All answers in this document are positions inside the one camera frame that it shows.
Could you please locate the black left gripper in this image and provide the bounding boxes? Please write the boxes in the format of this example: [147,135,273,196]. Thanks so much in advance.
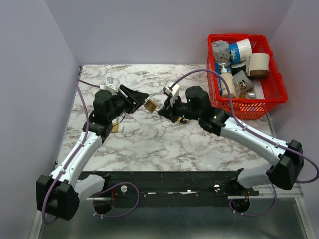
[107,84,148,121]

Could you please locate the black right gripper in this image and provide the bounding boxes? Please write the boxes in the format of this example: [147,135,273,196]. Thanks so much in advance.
[158,93,201,124]

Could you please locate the round brass padlock with keys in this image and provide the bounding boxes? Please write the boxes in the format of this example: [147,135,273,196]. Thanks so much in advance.
[144,99,158,113]

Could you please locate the large brass padlock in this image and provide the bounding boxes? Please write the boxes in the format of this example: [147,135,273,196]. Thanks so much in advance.
[111,123,119,133]

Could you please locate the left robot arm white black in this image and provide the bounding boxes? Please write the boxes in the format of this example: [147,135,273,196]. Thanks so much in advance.
[36,85,149,225]

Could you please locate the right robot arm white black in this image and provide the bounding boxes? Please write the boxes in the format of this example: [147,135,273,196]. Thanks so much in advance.
[158,85,304,195]

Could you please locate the lotion pump bottle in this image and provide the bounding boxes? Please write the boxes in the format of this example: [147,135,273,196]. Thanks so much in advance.
[219,63,236,97]

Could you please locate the red plastic basket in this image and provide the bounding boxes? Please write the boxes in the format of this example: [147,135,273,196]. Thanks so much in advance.
[207,33,288,120]

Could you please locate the printed grey cup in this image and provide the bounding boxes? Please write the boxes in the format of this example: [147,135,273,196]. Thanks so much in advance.
[233,70,253,97]

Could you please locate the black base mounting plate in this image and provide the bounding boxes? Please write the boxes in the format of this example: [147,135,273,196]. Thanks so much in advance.
[72,171,260,209]

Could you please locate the blue white paper cup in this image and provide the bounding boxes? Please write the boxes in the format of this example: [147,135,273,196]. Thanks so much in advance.
[229,38,252,64]

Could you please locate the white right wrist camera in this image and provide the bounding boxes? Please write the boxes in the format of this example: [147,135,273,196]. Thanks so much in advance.
[163,81,180,106]

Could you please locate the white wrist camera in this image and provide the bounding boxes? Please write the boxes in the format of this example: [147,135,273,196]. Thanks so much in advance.
[99,77,118,95]
[163,81,180,106]

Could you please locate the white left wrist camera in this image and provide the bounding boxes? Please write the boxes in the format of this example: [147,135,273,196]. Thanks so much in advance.
[99,77,118,95]

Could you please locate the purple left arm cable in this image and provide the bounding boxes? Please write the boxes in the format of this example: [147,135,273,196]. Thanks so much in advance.
[41,79,103,225]

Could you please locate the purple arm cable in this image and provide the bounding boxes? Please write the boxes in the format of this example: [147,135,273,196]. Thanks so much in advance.
[169,69,319,184]
[41,79,103,225]

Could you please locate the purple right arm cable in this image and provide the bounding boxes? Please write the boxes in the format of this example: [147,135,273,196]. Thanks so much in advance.
[169,69,319,184]

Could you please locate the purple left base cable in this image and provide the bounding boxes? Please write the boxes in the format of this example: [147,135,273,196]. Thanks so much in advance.
[93,182,140,219]

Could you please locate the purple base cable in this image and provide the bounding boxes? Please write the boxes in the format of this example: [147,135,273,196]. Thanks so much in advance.
[93,182,140,219]
[229,184,277,217]

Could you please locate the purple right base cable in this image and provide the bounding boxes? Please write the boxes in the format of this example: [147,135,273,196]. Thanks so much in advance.
[229,184,277,217]

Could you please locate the aluminium rail frame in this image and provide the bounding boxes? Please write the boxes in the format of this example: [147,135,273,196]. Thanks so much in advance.
[29,189,315,239]

